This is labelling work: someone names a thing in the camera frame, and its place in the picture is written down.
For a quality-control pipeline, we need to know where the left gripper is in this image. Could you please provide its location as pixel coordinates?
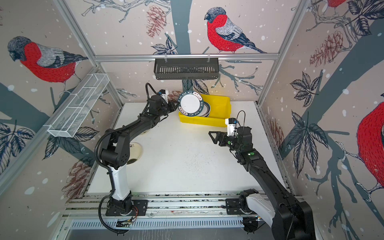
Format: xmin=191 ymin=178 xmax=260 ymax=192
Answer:
xmin=157 ymin=100 xmax=180 ymax=118

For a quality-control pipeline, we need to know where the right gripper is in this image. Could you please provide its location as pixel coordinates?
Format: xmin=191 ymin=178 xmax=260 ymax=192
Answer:
xmin=210 ymin=130 xmax=244 ymax=153

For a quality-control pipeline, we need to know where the teal rim Hao Shi plate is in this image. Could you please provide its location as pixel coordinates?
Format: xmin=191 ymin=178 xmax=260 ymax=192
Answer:
xmin=178 ymin=91 xmax=204 ymax=117

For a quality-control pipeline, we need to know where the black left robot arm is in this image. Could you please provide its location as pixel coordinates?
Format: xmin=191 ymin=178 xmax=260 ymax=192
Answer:
xmin=94 ymin=95 xmax=179 ymax=214

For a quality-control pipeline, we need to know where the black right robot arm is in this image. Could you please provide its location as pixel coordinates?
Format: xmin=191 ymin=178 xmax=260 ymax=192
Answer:
xmin=209 ymin=127 xmax=316 ymax=240

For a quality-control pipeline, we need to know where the yellow plastic bin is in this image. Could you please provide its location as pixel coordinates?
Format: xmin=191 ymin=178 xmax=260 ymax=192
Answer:
xmin=179 ymin=95 xmax=231 ymax=128

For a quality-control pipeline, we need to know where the black hanging basket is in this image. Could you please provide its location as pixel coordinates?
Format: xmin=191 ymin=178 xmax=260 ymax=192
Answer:
xmin=154 ymin=58 xmax=220 ymax=80

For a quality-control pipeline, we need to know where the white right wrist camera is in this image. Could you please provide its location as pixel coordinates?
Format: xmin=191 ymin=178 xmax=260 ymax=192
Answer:
xmin=225 ymin=118 xmax=238 ymax=137

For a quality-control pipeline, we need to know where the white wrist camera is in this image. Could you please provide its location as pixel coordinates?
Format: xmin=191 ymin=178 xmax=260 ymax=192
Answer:
xmin=159 ymin=89 xmax=169 ymax=104
xmin=225 ymin=118 xmax=238 ymax=137

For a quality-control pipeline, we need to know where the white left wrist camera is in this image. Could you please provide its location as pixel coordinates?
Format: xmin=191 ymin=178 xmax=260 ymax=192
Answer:
xmin=159 ymin=89 xmax=169 ymax=104

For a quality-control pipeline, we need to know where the black corrugated cable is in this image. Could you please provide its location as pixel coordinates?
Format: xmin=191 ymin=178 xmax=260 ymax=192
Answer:
xmin=140 ymin=82 xmax=160 ymax=115

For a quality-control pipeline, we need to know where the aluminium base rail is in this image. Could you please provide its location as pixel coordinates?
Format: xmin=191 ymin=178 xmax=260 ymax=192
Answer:
xmin=63 ymin=192 xmax=240 ymax=218

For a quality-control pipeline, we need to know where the white wire mesh basket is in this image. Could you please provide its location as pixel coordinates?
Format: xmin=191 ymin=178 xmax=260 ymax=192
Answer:
xmin=48 ymin=73 xmax=110 ymax=138

